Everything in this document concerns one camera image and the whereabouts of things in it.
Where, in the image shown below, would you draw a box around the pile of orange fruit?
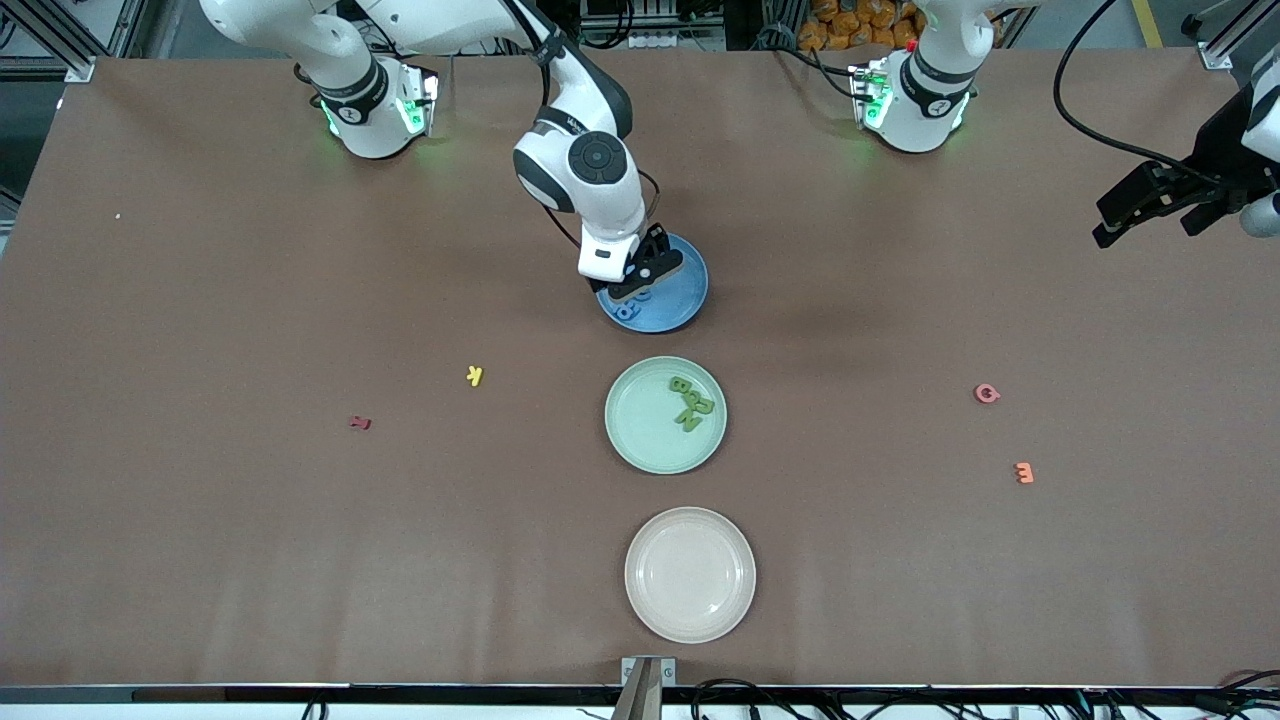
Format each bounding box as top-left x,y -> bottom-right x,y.
798,0 -> 923,51

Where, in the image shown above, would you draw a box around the dark equipment rack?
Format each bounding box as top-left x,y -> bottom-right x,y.
578,0 -> 729,53

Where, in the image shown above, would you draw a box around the aluminium frame profile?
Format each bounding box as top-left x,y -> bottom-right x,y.
20,0 -> 151,83
1183,0 -> 1280,73

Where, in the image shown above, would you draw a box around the blue plate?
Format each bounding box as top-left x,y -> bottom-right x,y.
596,232 -> 710,334

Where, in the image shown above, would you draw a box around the pale green plate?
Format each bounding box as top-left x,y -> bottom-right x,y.
604,356 -> 728,476

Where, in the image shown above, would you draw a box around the brown table cover sheet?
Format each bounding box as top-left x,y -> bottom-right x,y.
0,45 -> 1280,691

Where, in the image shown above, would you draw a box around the black cable loop below table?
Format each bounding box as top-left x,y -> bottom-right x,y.
690,678 -> 801,720

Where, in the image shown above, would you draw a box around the metal table edge bracket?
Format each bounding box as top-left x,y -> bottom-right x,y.
620,655 -> 678,720

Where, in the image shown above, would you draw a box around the red and black cables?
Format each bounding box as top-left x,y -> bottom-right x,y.
1215,668 -> 1280,716

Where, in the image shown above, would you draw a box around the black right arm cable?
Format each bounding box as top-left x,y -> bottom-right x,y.
500,0 -> 663,251

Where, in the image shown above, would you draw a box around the beige pink plate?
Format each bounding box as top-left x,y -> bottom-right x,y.
624,506 -> 758,645

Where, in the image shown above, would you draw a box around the metal table edge rail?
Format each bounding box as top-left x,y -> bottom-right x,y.
0,684 -> 1280,707

